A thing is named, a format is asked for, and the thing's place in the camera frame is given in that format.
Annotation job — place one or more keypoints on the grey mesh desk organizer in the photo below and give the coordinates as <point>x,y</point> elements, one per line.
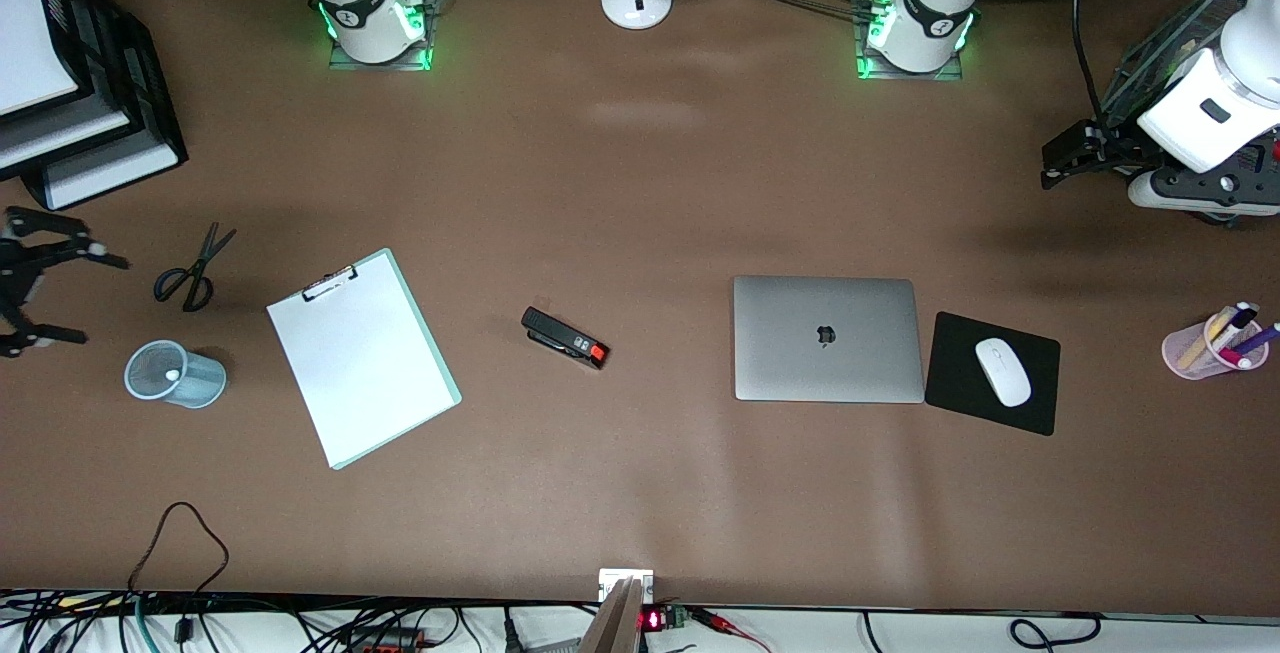
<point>1195,28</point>

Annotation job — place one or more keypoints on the white marker black cap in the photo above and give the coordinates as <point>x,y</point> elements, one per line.
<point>1240,318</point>

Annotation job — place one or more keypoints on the mint green clipboard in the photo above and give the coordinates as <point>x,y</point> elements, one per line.
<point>330,283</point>

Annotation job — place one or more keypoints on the pink translucent pen cup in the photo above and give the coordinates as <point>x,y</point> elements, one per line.
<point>1172,348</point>

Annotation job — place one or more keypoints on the purple marker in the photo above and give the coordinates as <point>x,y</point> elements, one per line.
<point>1262,338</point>

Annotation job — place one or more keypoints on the black stacked paper tray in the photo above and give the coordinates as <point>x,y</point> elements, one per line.
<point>150,103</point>

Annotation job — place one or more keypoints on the black stapler red tip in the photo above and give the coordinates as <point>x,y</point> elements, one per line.
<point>560,335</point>

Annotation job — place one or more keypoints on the silver laptop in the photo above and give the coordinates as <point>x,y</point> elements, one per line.
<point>800,353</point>

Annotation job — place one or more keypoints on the power strip orange switches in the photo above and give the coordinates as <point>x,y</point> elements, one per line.
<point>390,643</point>

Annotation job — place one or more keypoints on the blue mesh pen cup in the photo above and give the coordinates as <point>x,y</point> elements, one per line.
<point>205,378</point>

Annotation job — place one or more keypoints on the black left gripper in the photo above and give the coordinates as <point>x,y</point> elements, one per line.
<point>1118,146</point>

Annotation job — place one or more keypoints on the black scissors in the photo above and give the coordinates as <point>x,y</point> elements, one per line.
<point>205,258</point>

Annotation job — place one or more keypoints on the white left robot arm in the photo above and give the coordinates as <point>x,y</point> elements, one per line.
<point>930,13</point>

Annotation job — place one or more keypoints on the circuit board red display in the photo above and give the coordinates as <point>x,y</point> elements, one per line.
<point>652,620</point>

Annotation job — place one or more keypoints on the wooden camera mount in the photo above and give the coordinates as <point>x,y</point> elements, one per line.
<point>615,623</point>

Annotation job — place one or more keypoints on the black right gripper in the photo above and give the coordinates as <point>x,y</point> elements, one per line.
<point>12,273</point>

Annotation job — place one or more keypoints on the small white box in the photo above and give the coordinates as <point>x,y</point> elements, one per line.
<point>642,578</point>

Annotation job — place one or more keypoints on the black mouse pad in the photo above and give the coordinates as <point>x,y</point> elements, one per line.
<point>950,383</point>

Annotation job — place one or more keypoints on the white computer mouse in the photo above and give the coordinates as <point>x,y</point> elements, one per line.
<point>1003,373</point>

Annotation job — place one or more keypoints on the yellow marker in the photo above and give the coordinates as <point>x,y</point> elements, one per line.
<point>1205,338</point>

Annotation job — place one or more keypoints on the white paper sheet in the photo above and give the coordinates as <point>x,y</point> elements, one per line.
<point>380,393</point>

